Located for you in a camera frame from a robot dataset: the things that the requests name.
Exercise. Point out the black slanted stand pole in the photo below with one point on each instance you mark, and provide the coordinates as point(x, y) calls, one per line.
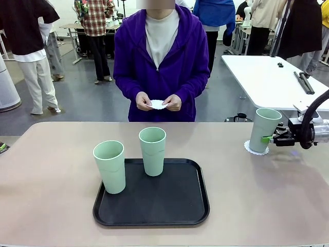
point(278, 33)

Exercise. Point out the person's right forearm purple sleeve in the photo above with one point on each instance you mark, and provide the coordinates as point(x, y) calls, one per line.
point(126, 86)

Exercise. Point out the black plastic serving tray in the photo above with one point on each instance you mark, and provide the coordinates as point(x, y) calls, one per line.
point(159, 200)

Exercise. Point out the person in yellow top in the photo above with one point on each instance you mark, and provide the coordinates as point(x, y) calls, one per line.
point(326, 15)

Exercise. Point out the person's left hand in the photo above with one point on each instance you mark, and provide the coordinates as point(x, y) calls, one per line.
point(174, 103)

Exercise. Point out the black folded tripod rods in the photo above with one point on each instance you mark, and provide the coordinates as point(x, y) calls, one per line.
point(306, 83)

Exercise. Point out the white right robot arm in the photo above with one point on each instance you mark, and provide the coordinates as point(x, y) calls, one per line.
point(322, 133)

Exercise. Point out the white cylindrical appliance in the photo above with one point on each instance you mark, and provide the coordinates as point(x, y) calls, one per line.
point(7, 90)

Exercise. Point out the person's right hand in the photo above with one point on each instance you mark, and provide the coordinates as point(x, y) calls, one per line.
point(142, 101)

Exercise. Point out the small black object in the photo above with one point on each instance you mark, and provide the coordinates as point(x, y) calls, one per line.
point(280, 64)

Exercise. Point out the white lace paper coaster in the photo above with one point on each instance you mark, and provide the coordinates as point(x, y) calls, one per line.
point(156, 104)
point(247, 148)

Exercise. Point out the person in blue jacket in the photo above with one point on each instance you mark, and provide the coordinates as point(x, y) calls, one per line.
point(213, 13)

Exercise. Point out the person black top white trousers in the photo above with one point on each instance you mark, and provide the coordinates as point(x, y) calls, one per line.
point(28, 25)

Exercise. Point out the white folding table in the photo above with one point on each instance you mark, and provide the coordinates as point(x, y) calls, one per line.
point(262, 79)

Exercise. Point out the wooden desk with white legs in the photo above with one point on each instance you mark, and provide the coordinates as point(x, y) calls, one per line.
point(69, 26)

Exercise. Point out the black kettle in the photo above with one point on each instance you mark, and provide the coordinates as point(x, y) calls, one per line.
point(240, 117)

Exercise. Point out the person in plaid shirt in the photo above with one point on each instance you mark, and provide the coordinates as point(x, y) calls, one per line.
point(95, 20)

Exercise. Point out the person in beige top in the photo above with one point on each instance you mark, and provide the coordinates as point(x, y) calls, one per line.
point(264, 15)

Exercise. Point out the pale green plastic cup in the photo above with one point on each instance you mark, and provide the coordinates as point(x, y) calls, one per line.
point(110, 175)
point(262, 126)
point(153, 159)

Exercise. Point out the person in purple hoodie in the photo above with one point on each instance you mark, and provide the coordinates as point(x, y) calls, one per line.
point(180, 51)

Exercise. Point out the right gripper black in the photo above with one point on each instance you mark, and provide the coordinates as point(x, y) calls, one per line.
point(295, 130)

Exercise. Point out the person in grey trousers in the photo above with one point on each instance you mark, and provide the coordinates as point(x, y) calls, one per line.
point(55, 56)

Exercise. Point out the person in black coat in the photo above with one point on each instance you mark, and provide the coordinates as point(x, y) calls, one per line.
point(300, 31)

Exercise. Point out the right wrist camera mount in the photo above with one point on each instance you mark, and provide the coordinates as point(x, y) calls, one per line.
point(312, 119)

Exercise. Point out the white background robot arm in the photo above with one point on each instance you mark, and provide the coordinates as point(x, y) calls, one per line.
point(248, 15)

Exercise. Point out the person's left forearm purple sleeve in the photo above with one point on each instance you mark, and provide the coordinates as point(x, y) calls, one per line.
point(195, 86)

